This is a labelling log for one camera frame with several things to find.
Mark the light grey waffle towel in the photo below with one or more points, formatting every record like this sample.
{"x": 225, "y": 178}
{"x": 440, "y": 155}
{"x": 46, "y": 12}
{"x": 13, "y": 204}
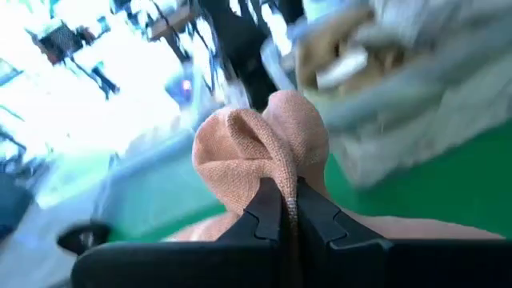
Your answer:
{"x": 440, "y": 24}

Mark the tan towel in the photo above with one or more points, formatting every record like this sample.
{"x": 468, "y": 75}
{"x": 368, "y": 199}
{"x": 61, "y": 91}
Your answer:
{"x": 316, "y": 40}

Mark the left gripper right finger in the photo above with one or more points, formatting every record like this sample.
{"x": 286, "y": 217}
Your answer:
{"x": 316, "y": 220}

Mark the salmon pink towel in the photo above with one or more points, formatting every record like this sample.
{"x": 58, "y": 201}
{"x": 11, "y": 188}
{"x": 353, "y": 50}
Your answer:
{"x": 240, "y": 152}

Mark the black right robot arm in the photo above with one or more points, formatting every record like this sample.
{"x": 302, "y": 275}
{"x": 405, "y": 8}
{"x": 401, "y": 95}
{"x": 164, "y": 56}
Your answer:
{"x": 244, "y": 52}

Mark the clear plastic bin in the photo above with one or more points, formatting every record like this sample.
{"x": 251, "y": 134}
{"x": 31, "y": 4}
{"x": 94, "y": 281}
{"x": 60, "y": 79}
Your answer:
{"x": 360, "y": 120}

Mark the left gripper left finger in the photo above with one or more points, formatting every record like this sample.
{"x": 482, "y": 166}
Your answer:
{"x": 268, "y": 216}

